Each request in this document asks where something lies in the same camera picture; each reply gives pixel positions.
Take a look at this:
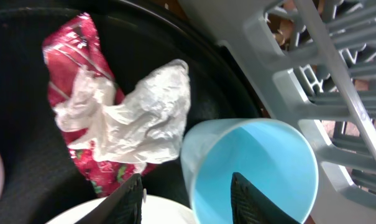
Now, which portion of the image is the crumpled white tissue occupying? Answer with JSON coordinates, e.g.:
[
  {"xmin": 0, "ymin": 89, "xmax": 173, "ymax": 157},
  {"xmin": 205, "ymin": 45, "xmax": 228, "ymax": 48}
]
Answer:
[{"xmin": 54, "ymin": 59, "xmax": 191, "ymax": 164}]

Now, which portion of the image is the light blue plastic cup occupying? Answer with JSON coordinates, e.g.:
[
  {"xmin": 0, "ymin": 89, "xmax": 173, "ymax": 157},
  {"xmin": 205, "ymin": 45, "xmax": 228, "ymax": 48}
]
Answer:
[{"xmin": 180, "ymin": 118, "xmax": 319, "ymax": 223}]

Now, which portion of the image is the round black tray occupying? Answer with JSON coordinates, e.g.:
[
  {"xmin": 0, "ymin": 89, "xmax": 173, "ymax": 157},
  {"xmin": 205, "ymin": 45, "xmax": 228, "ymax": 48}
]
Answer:
[{"xmin": 0, "ymin": 1, "xmax": 261, "ymax": 223}]

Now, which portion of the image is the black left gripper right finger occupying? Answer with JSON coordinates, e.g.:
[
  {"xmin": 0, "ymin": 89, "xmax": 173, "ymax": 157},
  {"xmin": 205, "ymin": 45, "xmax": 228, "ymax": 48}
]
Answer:
[{"xmin": 231, "ymin": 172, "xmax": 299, "ymax": 224}]

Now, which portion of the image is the grey dishwasher rack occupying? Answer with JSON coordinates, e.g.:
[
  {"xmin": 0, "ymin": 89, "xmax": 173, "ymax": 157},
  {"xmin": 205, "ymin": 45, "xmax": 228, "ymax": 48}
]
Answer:
[{"xmin": 181, "ymin": 0, "xmax": 376, "ymax": 223}]

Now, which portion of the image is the white round plate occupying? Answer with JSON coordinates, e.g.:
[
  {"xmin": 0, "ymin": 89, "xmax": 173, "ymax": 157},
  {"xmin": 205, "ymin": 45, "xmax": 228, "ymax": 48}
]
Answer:
[{"xmin": 47, "ymin": 195, "xmax": 196, "ymax": 224}]

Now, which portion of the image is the red snack wrapper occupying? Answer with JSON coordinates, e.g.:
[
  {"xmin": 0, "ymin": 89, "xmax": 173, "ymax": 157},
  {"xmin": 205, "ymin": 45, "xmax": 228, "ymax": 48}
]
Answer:
[{"xmin": 43, "ymin": 13, "xmax": 155, "ymax": 197}]

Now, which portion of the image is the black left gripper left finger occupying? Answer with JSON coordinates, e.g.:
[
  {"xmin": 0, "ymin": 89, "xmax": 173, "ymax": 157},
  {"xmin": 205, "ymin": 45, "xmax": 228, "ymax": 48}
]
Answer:
[{"xmin": 76, "ymin": 174, "xmax": 144, "ymax": 224}]

